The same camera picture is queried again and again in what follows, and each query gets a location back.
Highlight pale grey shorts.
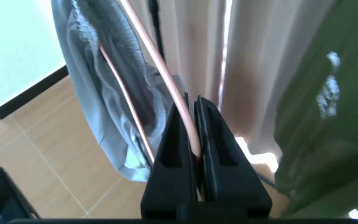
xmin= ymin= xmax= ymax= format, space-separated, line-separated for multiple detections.
xmin=50 ymin=0 xmax=186 ymax=183

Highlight green printed shirt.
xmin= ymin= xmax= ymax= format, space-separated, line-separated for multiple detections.
xmin=273 ymin=0 xmax=358 ymax=218

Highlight pink clothes hanger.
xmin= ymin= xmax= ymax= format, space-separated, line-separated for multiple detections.
xmin=99 ymin=0 xmax=202 ymax=200

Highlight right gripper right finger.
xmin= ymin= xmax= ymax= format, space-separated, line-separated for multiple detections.
xmin=193 ymin=95 xmax=273 ymax=219

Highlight black clothes rack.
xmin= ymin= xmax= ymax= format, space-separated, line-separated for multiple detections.
xmin=147 ymin=0 xmax=291 ymax=197

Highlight beige curtain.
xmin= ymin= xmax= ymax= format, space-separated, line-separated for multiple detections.
xmin=129 ymin=0 xmax=337 ymax=156

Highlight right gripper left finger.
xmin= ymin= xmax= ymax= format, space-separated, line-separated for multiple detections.
xmin=140 ymin=92 xmax=200 ymax=219

